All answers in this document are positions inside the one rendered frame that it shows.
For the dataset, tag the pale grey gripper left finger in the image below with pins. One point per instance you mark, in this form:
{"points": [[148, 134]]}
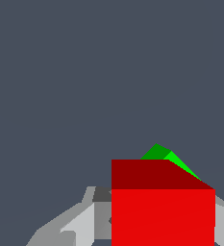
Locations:
{"points": [[84, 221]]}

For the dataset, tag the red cube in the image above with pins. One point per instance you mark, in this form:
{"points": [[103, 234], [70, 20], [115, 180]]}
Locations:
{"points": [[161, 214]]}

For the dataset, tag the green cube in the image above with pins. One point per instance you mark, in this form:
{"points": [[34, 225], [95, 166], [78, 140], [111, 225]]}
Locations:
{"points": [[158, 152]]}

